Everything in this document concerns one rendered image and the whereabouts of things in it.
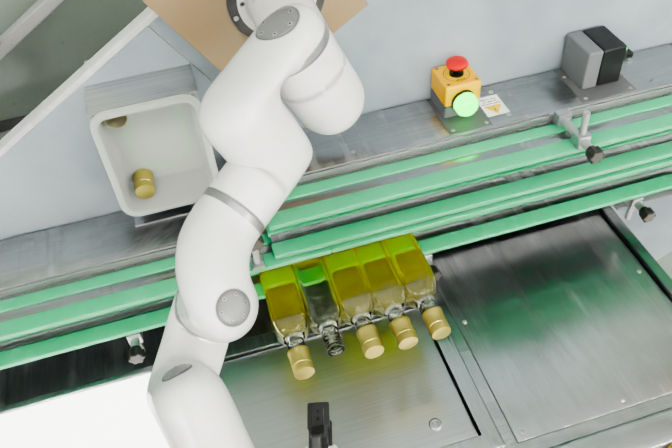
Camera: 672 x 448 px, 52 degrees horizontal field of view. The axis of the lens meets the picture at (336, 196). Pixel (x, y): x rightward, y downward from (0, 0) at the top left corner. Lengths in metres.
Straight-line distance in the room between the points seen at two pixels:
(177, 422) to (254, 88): 0.37
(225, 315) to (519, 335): 0.74
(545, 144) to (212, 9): 0.62
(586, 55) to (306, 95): 0.67
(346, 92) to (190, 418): 0.42
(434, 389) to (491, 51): 0.63
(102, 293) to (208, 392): 0.50
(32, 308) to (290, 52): 0.70
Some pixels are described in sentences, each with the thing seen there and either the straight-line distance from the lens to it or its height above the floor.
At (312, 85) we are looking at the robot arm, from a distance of 0.83.
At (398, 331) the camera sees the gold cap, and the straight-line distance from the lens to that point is 1.14.
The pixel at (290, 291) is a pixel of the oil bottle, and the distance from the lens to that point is 1.19.
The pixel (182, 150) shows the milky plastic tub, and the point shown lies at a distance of 1.25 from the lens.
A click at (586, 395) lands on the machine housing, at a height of 1.26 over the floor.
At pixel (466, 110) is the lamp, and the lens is 1.26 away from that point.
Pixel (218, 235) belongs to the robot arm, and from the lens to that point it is 0.78.
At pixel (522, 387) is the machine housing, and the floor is 1.21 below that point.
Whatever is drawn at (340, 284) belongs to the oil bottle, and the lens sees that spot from 1.18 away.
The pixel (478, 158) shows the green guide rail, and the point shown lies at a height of 0.92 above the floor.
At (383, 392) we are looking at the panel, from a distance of 1.25.
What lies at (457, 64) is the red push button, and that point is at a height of 0.80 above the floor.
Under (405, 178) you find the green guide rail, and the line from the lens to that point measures 1.20.
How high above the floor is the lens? 1.75
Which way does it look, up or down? 44 degrees down
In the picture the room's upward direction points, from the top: 157 degrees clockwise
